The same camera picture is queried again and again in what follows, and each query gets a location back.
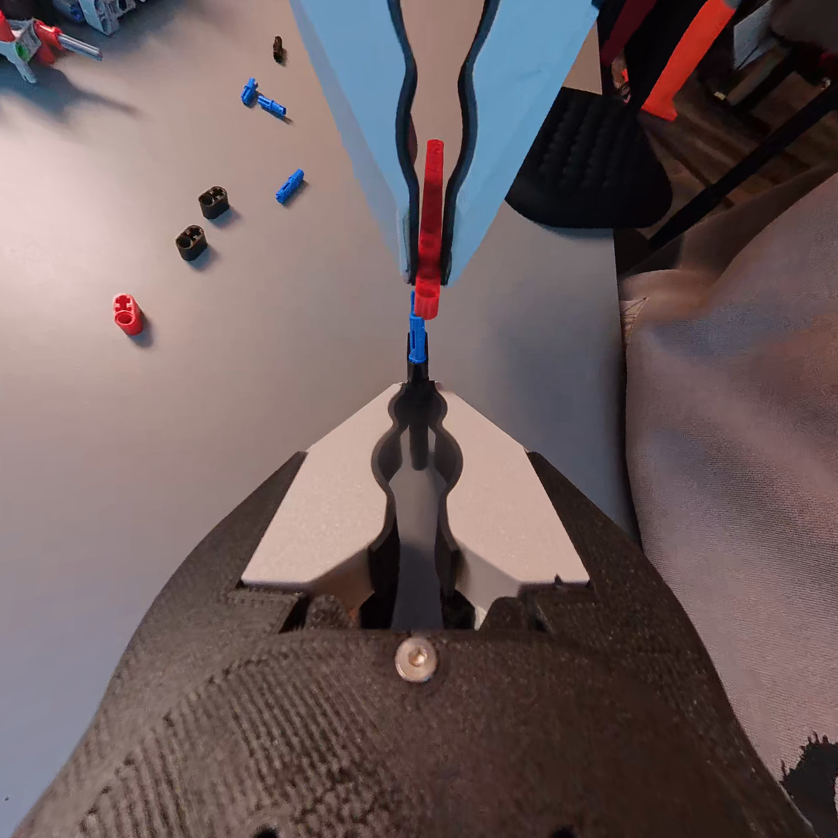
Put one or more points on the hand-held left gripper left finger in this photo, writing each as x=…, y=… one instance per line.
x=321, y=517

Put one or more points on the small red lego connector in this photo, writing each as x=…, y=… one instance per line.
x=128, y=315

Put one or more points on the red plastic chair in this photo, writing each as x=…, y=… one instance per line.
x=687, y=59

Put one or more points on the tiny black lego peg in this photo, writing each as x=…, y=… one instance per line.
x=278, y=49

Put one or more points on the partly built lego car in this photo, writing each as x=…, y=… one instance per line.
x=33, y=39

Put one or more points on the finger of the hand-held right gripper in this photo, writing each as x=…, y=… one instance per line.
x=353, y=78
x=517, y=85

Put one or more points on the black lego frame block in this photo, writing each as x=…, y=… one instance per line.
x=419, y=380

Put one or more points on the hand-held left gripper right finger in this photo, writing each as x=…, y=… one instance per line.
x=517, y=517

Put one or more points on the small black lego connector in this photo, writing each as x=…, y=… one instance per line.
x=214, y=202
x=191, y=243

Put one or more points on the long red lego beam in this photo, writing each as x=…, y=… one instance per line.
x=432, y=183

